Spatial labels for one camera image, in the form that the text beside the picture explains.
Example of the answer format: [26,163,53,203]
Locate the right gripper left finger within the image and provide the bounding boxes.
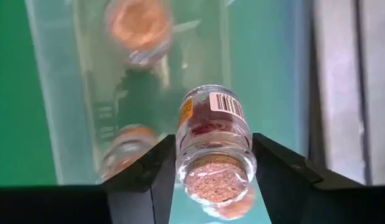
[0,134,178,224]

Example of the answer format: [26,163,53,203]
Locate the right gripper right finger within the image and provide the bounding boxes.
[252,133,385,224]

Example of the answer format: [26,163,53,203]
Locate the clear plastic bin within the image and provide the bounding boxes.
[23,0,313,224]

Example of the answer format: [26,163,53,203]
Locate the black aluminium table frame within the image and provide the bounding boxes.
[306,0,319,187]

